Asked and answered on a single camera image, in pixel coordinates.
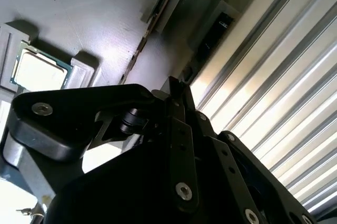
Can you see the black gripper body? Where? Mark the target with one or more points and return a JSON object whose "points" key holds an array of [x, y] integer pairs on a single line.
{"points": [[118, 187]]}

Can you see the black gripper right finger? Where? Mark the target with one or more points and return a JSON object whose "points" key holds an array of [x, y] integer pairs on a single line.
{"points": [[231, 161]]}

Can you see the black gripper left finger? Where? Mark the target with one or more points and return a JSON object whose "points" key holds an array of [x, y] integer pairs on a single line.
{"points": [[65, 118]]}

